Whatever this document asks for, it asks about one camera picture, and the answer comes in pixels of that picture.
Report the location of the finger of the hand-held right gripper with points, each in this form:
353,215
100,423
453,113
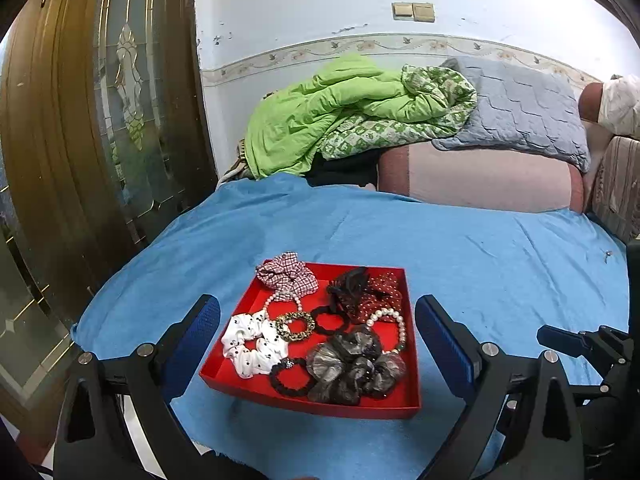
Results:
557,337

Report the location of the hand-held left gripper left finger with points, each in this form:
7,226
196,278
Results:
197,340

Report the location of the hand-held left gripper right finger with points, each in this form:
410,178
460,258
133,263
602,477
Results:
445,340

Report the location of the white cherry print scrunchie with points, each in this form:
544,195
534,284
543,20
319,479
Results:
245,345

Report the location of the grey black sheer scrunchie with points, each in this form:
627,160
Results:
350,365

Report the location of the black lace scrunchie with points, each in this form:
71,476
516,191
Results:
350,285

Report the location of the red tray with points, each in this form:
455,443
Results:
320,285

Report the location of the dark red dotted scrunchie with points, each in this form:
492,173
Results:
385,290

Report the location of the blue blanket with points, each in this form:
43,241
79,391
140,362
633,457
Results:
450,260

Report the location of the small metal clip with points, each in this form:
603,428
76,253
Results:
607,255

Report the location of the red white checked scrunchie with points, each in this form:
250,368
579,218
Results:
285,272

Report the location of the striped beige cushion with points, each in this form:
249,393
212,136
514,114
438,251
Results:
620,185

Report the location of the pink bolster cushion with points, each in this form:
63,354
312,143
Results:
475,175

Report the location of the beige cloth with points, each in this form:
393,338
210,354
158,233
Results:
240,167

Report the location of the black cloth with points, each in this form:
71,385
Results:
345,170

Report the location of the grey quilted pillow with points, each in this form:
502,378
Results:
520,105

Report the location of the brown rounded object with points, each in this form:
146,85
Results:
591,102

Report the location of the white crumpled cloth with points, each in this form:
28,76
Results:
622,105

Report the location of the green quilt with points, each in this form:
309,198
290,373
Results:
300,115

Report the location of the wooden door with glass panel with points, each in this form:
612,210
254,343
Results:
50,135

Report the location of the beige wall switch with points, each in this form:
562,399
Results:
424,12
403,11

